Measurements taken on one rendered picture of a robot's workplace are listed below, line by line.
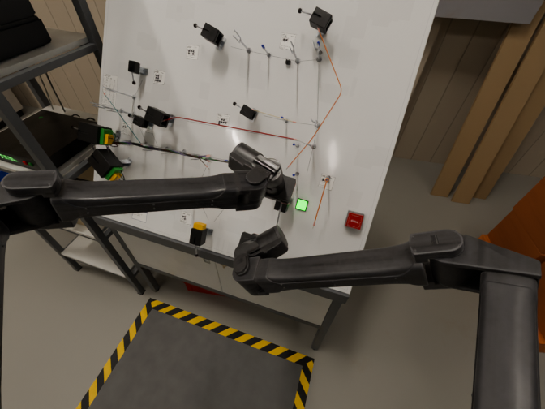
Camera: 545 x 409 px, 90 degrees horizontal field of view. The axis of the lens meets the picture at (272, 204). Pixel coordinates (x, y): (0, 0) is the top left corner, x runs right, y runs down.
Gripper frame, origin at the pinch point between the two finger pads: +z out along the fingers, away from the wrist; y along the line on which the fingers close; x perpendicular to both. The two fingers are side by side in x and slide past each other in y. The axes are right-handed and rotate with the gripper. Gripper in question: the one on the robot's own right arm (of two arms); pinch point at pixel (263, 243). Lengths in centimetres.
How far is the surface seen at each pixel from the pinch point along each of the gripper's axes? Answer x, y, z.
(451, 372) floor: 54, -115, 97
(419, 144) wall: -109, -90, 227
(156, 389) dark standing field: 109, 42, 56
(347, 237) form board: -8.7, -25.4, 18.9
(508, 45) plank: -164, -102, 134
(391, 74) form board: -63, -21, 9
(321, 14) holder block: -70, 4, -1
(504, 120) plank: -124, -128, 161
